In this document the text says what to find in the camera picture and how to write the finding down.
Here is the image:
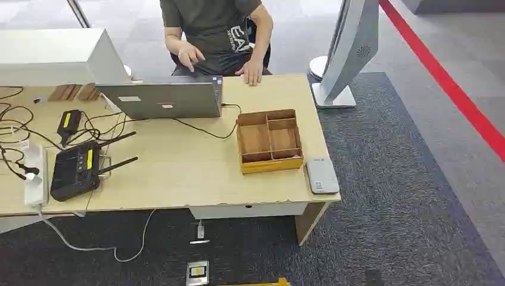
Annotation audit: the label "white floor bracket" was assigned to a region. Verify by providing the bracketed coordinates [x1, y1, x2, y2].
[189, 220, 211, 245]

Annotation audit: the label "white display stand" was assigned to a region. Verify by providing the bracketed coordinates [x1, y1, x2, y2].
[308, 0, 380, 109]

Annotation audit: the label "small wooden blocks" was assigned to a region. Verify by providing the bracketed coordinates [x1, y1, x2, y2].
[48, 84, 102, 102]

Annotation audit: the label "person's right hand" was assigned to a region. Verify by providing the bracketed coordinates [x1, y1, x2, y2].
[177, 42, 206, 73]

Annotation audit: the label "black power adapter yellow label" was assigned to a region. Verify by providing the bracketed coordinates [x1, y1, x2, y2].
[57, 110, 82, 148]

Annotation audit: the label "white power strip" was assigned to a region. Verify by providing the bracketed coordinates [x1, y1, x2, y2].
[24, 141, 49, 207]

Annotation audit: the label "wooden compartment box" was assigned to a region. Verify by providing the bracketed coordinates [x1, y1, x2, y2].
[236, 108, 304, 175]

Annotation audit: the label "black plug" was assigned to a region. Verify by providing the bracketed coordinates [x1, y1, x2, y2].
[15, 161, 40, 177]

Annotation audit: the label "pale wooden desk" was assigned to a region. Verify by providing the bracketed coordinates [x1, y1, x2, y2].
[0, 74, 342, 247]

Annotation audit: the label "white power cord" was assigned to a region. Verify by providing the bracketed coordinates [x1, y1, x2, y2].
[37, 205, 157, 263]

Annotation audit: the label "person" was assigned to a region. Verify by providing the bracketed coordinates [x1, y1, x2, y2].
[160, 0, 274, 87]

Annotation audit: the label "tangled black cables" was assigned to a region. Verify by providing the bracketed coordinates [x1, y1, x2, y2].
[0, 86, 131, 181]

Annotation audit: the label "person's left hand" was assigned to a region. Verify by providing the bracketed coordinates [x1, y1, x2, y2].
[235, 58, 264, 87]

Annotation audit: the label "black laptop cable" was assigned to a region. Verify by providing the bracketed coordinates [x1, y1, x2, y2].
[170, 102, 242, 140]

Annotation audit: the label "black router with antennas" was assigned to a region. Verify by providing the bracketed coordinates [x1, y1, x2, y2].
[50, 131, 139, 203]

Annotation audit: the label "grey laptop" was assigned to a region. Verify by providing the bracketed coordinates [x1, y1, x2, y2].
[95, 76, 224, 120]

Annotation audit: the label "red floor tape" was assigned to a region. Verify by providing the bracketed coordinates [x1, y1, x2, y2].
[378, 0, 505, 163]

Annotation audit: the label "white box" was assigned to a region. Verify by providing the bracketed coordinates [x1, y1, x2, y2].
[0, 27, 133, 88]

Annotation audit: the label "silver floor socket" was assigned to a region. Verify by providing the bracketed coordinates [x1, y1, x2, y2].
[185, 259, 210, 286]

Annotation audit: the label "dark grey carpet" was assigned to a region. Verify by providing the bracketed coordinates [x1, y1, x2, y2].
[0, 71, 505, 286]

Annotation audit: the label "person's hand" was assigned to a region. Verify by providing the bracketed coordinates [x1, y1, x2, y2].
[235, 58, 264, 87]
[177, 42, 206, 73]

